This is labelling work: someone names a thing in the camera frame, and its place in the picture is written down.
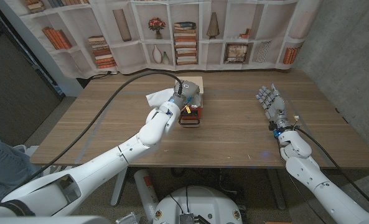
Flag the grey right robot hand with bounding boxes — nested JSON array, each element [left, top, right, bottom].
[[255, 83, 292, 131]]

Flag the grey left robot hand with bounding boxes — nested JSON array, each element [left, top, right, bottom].
[[170, 80, 201, 109]]

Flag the white cloth napkin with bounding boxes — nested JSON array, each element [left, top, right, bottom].
[[145, 88, 203, 110]]

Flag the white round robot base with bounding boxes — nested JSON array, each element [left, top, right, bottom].
[[152, 185, 243, 224]]

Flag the printed bookshelf backdrop cloth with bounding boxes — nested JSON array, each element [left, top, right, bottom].
[[0, 0, 325, 80]]

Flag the grey table leg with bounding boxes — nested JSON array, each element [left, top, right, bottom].
[[266, 169, 287, 211], [110, 167, 129, 207]]

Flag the white cylinder with orange label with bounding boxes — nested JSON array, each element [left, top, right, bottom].
[[133, 169, 160, 223]]

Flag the person leg in blue jeans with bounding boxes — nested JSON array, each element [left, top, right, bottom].
[[0, 127, 42, 202]]

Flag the red drawer with black handle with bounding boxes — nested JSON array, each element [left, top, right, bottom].
[[177, 105, 203, 127]]

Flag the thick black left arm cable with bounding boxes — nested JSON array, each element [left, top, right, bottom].
[[0, 71, 184, 205]]

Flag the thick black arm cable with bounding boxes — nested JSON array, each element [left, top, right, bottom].
[[296, 126, 369, 215], [0, 71, 184, 205]]

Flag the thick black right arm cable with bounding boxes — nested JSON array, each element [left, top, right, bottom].
[[296, 126, 369, 215]]

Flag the black floor cable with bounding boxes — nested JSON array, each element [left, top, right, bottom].
[[86, 70, 113, 80]]

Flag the thin black cable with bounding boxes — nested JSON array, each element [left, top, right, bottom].
[[277, 136, 330, 224]]

